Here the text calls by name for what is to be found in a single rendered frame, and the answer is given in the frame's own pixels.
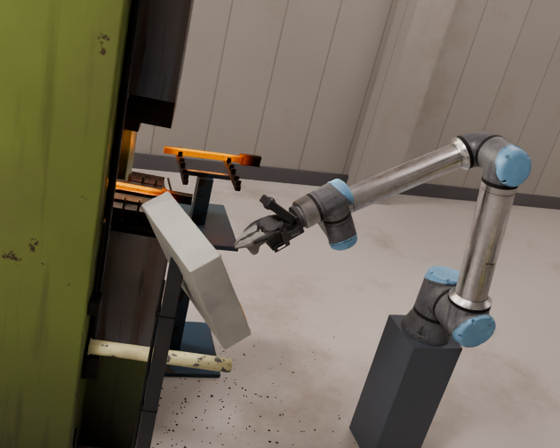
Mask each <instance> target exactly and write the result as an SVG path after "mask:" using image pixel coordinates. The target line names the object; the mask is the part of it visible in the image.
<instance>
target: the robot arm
mask: <svg viewBox="0 0 560 448"><path fill-rule="evenodd" d="M474 167H482V168H483V169H484V170H483V174H482V179H481V181H482V182H481V186H480V189H479V193H478V198H477V201H476V208H475V211H474V215H473V219H472V223H471V227H470V230H469V234H468V240H467V244H466V249H465V252H464V256H463V260H462V263H461V267H460V271H458V270H456V269H453V268H448V267H444V266H433V267H430V268H429V269H428V271H427V273H426V275H424V279H423V281H422V284H421V287H420V290H419V293H418V296H417V298H416V301H415V303H414V306H413V308H412V309H411V310H410V311H409V312H408V314H406V315H405V316H404V319H403V322H402V327H403V329H404V331H405V332H406V333H407V334H408V335H409V336H410V337H412V338H413V339H415V340H417V341H419V342H421V343H424V344H427V345H430V346H443V345H445V344H446V343H447V342H448V341H449V339H450V337H451V336H452V338H453V339H454V340H455V341H457V342H458V343H459V344H460V345H461V346H462V347H465V348H473V347H477V346H479V345H481V344H483V343H485V342H486V341H488V339H490V338H491V336H492V335H493V333H494V331H495V328H496V323H495V321H494V319H493V317H492V316H490V310H491V306H492V298H491V297H490V295H489V291H490V287H491V284H492V278H493V274H494V271H495V268H496V264H497V261H498V258H499V254H500V248H501V245H502V241H503V237H504V235H505V231H506V227H507V224H508V218H509V214H510V212H511V208H512V204H513V201H514V198H515V194H516V190H517V188H518V186H519V185H521V184H523V183H524V180H527V178H528V177H529V175H530V172H531V168H532V162H531V158H530V157H529V155H528V154H527V153H526V152H525V151H523V150H522V149H521V148H520V147H518V146H517V145H515V144H513V143H511V142H510V141H508V140H506V139H504V138H503V137H502V136H500V135H499V134H496V133H492V132H470V133H465V134H461V135H459V136H457V137H454V138H452V141H451V143H450V144H449V145H447V146H444V147H442V148H439V149H437V150H434V151H432V152H430V153H427V154H426V155H423V156H419V157H417V158H415V159H413V160H411V161H408V162H406V163H404V164H400V165H398V166H396V167H393V168H391V169H389V170H386V171H384V172H381V173H378V174H376V175H374V176H371V177H370V178H367V179H365V180H361V181H359V182H357V183H355V184H352V185H350V186H347V184H346V183H345V182H344V181H342V180H340V179H335V180H332V181H330V182H329V181H328V182H327V183H326V184H324V185H323V186H322V187H320V188H317V189H315V190H313V191H312V192H310V193H308V194H306V195H304V196H303V197H301V198H299V199H297V200H295V201H293V202H292V206H291V207H289V211H287V210H285V208H283V207H282V206H281V205H279V204H278V203H276V200H275V199H274V198H273V197H271V196H266V195H263V196H262V197H261V198H260V202H261V203H262V204H263V206H264V208H265V209H267V210H271V211H272V212H274V213H275V214H276V215H275V214H273V215H268V216H266V217H263V218H260V219H258V220H256V221H254V222H252V223H251V224H250V225H249V226H248V227H247V228H246V229H245V230H244V232H243V233H242V234H241V235H240V236H239V237H238V238H237V240H236V242H235V244H234V248H235V249H242V248H247V249H248V250H249V252H250V253H251V254H252V255H256V254H257V253H259V249H260V246H261V245H263V244H264V243H266V244H267V245H268V246H269V248H270V249H271V250H272V251H275V253H276V252H279V251H281V250H283V248H285V247H287V246H289V245H290V240H292V239H293V238H295V237H296V236H299V235H301V234H303V233H304V228H311V227H312V226H314V225H315V224H318V225H319V226H320V228H321V229H322V230H323V232H324V233H325V235H326V236H327V238H328V244H329V245H330V246H331V248H332V249H333V250H336V251H343V250H347V249H348V248H350V247H352V246H353V245H355V244H356V242H357V232H356V228H355V225H354V221H353V218H352V215H351V213H352V212H356V211H359V210H361V209H363V208H365V207H367V206H370V205H372V204H376V203H378V202H380V201H382V200H384V199H387V198H389V197H392V196H394V195H397V194H399V193H401V192H404V191H405V190H408V189H410V188H414V187H416V186H419V185H420V184H422V183H425V182H427V181H430V180H432V179H435V178H437V177H440V176H442V175H444V174H446V173H448V172H452V171H454V170H457V169H459V168H461V169H463V170H468V169H470V168H474ZM259 229H260V230H261V232H260V231H259ZM284 244H285V246H284V247H282V248H281V249H279V250H278V249H277V248H279V247H281V246H282V245H284Z"/></svg>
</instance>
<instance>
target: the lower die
mask: <svg viewBox="0 0 560 448"><path fill-rule="evenodd" d="M117 182H123V183H127V184H133V185H138V186H142V187H148V188H157V189H163V187H158V186H156V187H154V185H149V184H144V183H143V184H140V183H139V182H134V181H130V182H128V181H127V180H120V179H117ZM125 196H126V197H127V200H126V206H125V208H124V220H128V221H133V222H134V221H135V217H136V211H137V205H138V201H139V199H141V203H140V210H139V217H138V222H139V223H144V224H149V225H150V223H149V221H148V218H147V215H146V213H145V212H144V210H143V208H142V206H141V205H142V204H144V203H146V202H147V201H149V200H151V199H153V198H155V197H157V196H158V195H153V194H149V193H143V192H138V191H133V190H128V189H122V188H116V193H115V200H114V206H113V214H112V219H118V220H120V217H121V213H122V207H123V201H124V197H125Z"/></svg>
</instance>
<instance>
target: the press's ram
mask: <svg viewBox="0 0 560 448"><path fill-rule="evenodd" d="M193 4H194V0H141V1H140V11H139V18H138V26H137V32H136V33H137V34H136V40H135V41H136V42H135V46H134V47H135V48H134V54H133V62H132V71H131V79H130V80H131V81H130V84H129V85H130V86H129V87H130V88H129V94H133V95H138V96H142V97H147V98H151V99H156V100H164V101H169V102H175V101H176V97H177V93H178V90H179V86H180V80H181V75H182V69H183V64H184V59H185V52H186V47H187V41H188V32H189V26H190V21H191V15H192V10H193Z"/></svg>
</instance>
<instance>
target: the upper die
mask: <svg viewBox="0 0 560 448"><path fill-rule="evenodd" d="M178 94H179V90H178V93H177V97H176V101H175V102H169V101H164V100H156V99H151V98H147V97H142V96H138V95H133V94H129V98H128V101H127V103H126V104H127V105H126V106H127V107H126V114H125V120H128V121H133V122H137V123H142V124H151V125H155V126H160V127H164V128H169V129H171V128H172V121H173V118H174V114H175V110H176V105H177V99H178Z"/></svg>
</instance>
